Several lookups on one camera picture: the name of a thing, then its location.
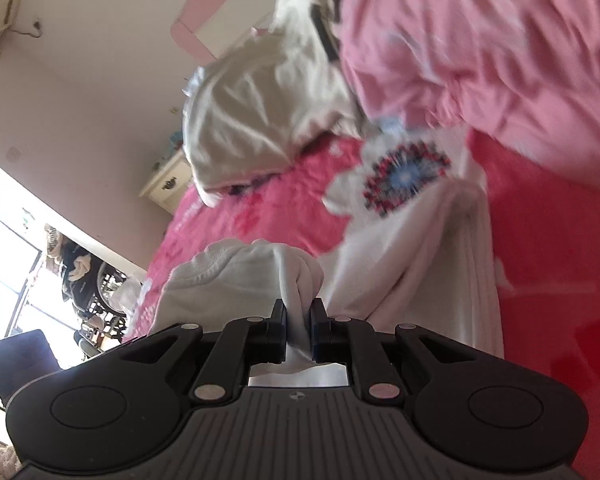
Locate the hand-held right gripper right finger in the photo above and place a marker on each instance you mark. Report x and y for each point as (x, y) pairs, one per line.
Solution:
(317, 327)

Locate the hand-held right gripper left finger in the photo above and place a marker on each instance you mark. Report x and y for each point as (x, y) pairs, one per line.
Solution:
(280, 327)

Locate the white sweatshirt with orange outline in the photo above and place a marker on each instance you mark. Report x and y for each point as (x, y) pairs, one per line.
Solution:
(240, 270)

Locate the heap of dark clothes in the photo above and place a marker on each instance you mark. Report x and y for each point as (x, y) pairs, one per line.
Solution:
(77, 270)

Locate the red floral blanket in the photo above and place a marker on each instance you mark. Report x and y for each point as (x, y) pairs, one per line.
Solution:
(280, 195)

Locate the wheelchair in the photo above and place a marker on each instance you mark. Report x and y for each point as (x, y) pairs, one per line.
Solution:
(110, 305)

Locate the cream nightstand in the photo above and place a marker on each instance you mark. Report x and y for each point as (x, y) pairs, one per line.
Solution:
(167, 185)

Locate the cream hoodie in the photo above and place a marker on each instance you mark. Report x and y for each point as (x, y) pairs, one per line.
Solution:
(260, 100)

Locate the dark blue chair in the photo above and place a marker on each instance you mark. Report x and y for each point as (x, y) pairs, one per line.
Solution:
(20, 360)

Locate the barred window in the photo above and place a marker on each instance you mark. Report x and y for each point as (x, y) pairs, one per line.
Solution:
(0, 260)

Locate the pink headboard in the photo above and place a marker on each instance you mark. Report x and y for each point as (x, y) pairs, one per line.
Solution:
(205, 15)

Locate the pink floral quilt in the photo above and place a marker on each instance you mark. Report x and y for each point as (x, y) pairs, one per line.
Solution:
(480, 50)

